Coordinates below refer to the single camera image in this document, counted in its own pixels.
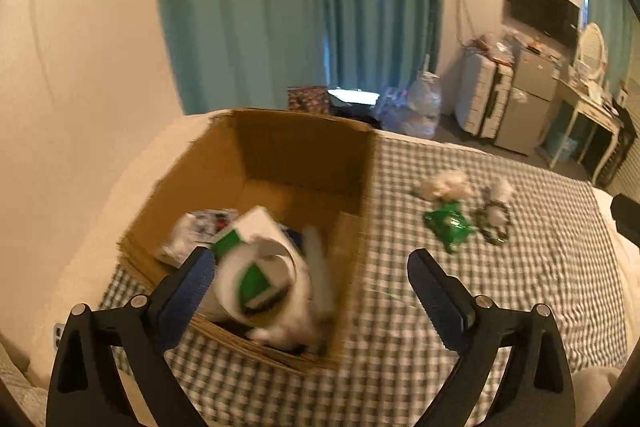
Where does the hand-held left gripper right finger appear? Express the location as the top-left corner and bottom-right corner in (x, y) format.
(407, 248), (576, 427)

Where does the green checkered cloth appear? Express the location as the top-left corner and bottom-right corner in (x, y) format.
(97, 127), (628, 427)

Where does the white oval mirror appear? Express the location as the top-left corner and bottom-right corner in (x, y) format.
(572, 23), (607, 82)

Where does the teal storage bin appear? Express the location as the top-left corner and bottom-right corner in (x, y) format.
(545, 127), (573, 160)

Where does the beige cushion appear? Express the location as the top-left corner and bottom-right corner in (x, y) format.
(572, 367), (621, 427)

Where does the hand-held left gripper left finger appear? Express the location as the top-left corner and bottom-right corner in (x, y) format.
(46, 246), (217, 427)

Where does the green tissue box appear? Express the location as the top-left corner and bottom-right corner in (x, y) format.
(212, 206), (296, 310)

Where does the grey mini fridge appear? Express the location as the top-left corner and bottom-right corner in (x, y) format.
(495, 44), (561, 156)

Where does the pale blue suitcase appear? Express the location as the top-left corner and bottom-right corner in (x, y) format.
(454, 52), (516, 138)

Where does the clear plastic bag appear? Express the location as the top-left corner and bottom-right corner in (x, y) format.
(475, 32), (521, 62)

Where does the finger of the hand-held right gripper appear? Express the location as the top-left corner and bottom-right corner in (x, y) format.
(611, 193), (640, 250)

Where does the black television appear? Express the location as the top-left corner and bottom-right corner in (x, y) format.
(509, 0), (581, 48)

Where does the white bed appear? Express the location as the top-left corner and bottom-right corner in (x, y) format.
(30, 109), (640, 427)

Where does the green snack packet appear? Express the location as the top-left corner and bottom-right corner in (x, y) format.
(422, 201), (475, 254)

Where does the narrow teal curtain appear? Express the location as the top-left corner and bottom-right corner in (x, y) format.
(580, 0), (640, 82)

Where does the white dressing table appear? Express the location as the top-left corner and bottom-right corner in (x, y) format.
(542, 79), (626, 185)

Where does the crumpled white tissue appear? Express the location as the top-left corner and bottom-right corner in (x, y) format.
(412, 171), (473, 202)

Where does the large cardboard box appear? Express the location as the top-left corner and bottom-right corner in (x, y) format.
(117, 108), (378, 375)

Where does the large clear water bottle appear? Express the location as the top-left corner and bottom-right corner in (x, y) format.
(407, 72), (443, 138)

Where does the wide teal curtain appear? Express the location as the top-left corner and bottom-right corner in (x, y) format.
(147, 0), (327, 115)

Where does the dark patterned box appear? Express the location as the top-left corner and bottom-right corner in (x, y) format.
(287, 86), (331, 112)

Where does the white tape roll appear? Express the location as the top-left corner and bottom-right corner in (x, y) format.
(202, 224), (336, 345)

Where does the printed plastic wrapper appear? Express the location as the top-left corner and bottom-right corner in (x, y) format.
(155, 208), (238, 267)

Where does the hanging cable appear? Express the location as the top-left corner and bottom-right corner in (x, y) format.
(455, 0), (476, 48)

